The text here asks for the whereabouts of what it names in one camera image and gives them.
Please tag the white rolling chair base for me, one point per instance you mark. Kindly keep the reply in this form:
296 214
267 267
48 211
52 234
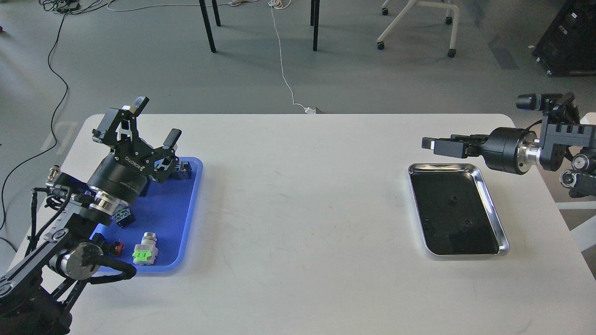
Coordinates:
452 19

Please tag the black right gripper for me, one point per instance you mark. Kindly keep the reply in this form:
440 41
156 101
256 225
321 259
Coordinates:
500 150

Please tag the green and silver push button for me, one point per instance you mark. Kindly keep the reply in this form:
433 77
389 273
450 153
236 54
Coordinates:
145 253

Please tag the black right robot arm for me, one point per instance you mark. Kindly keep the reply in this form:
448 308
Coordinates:
562 136

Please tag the black equipment case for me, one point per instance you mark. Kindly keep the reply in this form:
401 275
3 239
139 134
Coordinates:
568 47

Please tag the silver metal tray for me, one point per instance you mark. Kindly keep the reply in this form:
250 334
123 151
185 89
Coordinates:
432 184

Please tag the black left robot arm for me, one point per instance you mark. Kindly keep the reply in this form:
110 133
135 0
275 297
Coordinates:
37 295

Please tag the blue plastic tray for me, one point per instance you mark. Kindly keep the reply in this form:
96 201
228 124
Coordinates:
167 211

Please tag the black red push button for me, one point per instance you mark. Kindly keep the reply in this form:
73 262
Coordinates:
114 249

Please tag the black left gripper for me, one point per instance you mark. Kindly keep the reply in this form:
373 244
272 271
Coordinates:
121 176

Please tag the blue green switch component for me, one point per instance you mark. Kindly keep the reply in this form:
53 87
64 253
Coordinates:
124 217

